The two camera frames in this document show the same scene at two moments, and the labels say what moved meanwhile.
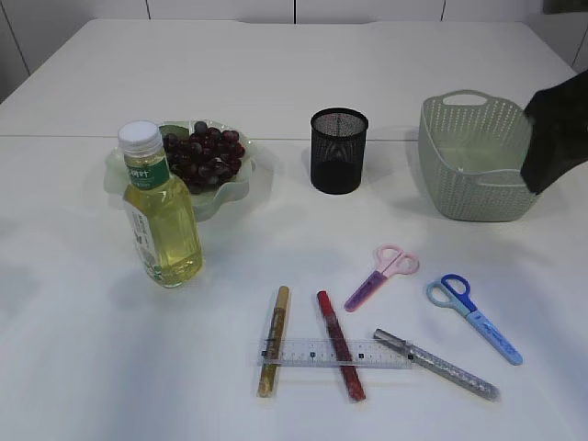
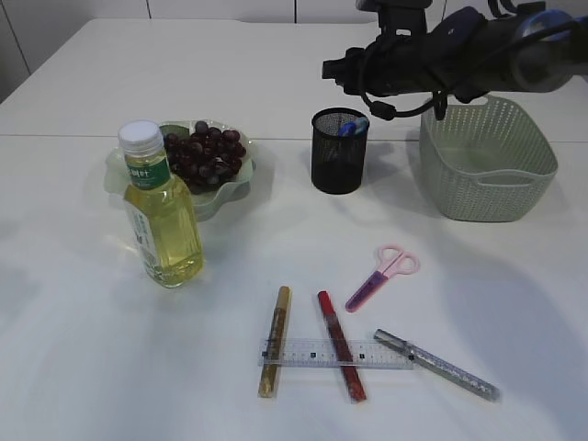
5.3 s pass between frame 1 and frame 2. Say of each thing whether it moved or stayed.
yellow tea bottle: stayed
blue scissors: moved
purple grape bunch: stayed
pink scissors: stayed
